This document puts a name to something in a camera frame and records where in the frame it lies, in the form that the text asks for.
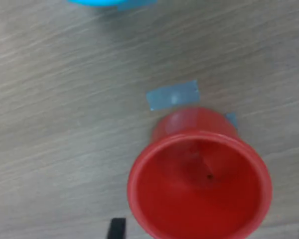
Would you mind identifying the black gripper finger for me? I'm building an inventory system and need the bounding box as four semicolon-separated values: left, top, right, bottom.
107;218;127;239

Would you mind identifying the red plastic cup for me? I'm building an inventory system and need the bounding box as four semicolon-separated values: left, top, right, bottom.
126;107;274;239

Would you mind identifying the blue plastic cup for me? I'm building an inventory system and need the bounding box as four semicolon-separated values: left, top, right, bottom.
67;0;127;7

